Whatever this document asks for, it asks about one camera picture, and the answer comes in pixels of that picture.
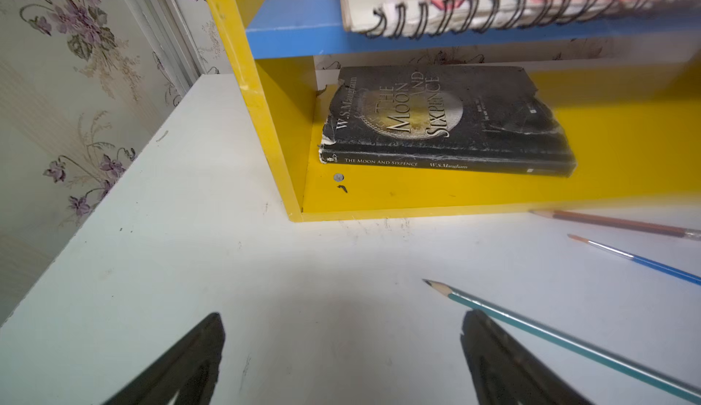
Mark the blue paintbrush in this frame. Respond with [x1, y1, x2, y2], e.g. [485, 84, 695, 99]
[567, 233, 700, 286]

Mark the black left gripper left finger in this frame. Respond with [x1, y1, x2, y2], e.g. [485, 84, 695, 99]
[106, 313, 226, 404]

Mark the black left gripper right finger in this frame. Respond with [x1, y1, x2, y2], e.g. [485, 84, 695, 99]
[460, 310, 590, 405]

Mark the brown red pencil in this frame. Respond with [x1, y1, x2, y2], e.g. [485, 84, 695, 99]
[530, 210, 700, 241]

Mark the black Moon and Sixpence book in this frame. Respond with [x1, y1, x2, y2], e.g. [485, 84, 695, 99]
[319, 65, 577, 178]

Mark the teal pencil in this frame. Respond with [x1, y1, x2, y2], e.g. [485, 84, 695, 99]
[424, 279, 700, 404]

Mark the yellow blue pink bookshelf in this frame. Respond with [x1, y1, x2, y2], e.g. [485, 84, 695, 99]
[207, 0, 700, 222]

